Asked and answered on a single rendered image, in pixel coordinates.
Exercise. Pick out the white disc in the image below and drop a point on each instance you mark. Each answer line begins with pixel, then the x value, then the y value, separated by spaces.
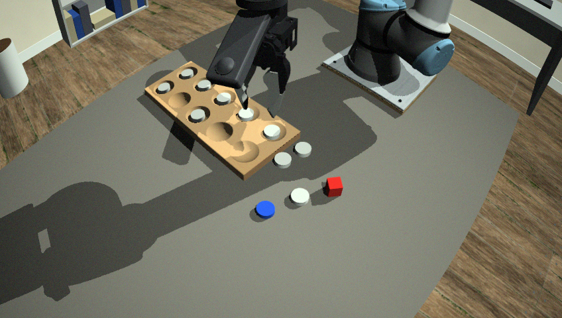
pixel 204 85
pixel 187 74
pixel 164 88
pixel 299 197
pixel 271 132
pixel 303 149
pixel 223 98
pixel 282 160
pixel 246 115
pixel 197 115

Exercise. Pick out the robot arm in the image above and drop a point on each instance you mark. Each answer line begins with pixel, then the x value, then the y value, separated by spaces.
pixel 385 32

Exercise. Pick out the red cube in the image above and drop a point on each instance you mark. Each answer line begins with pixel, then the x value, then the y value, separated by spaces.
pixel 334 187

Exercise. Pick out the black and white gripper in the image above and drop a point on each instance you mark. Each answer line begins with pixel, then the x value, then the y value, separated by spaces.
pixel 271 52

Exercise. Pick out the blue disc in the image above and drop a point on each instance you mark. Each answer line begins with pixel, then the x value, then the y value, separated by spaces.
pixel 265 209

